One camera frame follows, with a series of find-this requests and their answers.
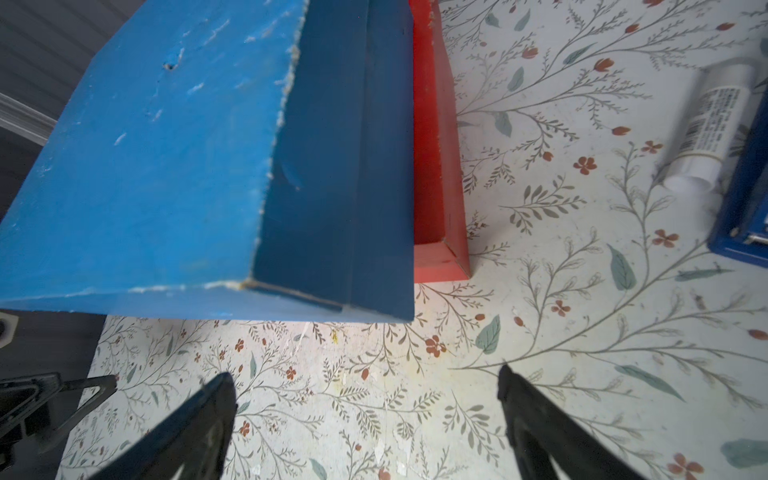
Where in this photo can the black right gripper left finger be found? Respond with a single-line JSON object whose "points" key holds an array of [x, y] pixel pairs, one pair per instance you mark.
{"points": [[191, 443]]}

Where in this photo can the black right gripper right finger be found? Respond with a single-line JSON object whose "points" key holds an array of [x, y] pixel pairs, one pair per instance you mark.
{"points": [[543, 436]]}

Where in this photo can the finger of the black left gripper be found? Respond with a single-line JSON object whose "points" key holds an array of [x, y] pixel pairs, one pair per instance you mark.
{"points": [[52, 434], [25, 412]]}

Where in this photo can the red shoebox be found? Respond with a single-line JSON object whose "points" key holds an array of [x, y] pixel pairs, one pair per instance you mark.
{"points": [[440, 234]]}

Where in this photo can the blue shoebox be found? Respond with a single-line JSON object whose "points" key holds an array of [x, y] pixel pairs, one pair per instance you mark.
{"points": [[232, 160]]}

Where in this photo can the floral patterned table mat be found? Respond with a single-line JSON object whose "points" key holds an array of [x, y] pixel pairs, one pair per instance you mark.
{"points": [[590, 279]]}

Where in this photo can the blue stapler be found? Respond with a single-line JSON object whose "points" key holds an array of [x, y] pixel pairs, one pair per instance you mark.
{"points": [[740, 230]]}

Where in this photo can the white glue stick tube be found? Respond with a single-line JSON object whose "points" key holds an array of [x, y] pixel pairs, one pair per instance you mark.
{"points": [[711, 127]]}

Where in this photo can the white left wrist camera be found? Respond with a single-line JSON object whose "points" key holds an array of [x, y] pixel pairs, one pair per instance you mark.
{"points": [[8, 327]]}

